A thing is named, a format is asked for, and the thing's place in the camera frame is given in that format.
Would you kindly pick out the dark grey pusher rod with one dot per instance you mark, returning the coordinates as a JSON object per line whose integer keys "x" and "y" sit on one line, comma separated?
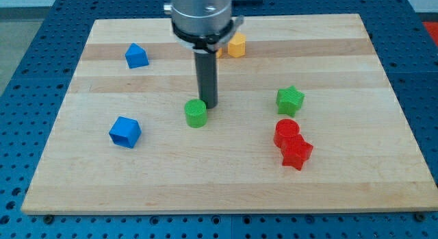
{"x": 206, "y": 74}

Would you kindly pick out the yellow hexagon block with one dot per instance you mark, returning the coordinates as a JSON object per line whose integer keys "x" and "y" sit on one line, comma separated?
{"x": 237, "y": 45}

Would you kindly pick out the blue cube block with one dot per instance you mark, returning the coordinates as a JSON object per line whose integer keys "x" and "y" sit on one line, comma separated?
{"x": 125, "y": 132}

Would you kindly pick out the wooden board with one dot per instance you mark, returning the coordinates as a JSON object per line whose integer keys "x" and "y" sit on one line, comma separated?
{"x": 364, "y": 158}

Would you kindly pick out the red star block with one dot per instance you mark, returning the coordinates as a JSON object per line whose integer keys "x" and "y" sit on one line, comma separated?
{"x": 296, "y": 151}

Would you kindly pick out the blue triangular prism block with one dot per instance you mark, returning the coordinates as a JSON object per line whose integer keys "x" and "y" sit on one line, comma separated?
{"x": 136, "y": 56}

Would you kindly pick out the small yellow block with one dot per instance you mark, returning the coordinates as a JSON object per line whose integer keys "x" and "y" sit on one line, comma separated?
{"x": 219, "y": 52}

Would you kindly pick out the green cylinder block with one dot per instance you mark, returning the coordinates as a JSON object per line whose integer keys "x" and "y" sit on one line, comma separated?
{"x": 195, "y": 113}

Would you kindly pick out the red cylinder block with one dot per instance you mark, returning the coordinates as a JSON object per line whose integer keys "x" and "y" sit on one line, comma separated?
{"x": 285, "y": 129}

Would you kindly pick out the green star block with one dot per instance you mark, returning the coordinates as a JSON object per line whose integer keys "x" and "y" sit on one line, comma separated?
{"x": 289, "y": 101}

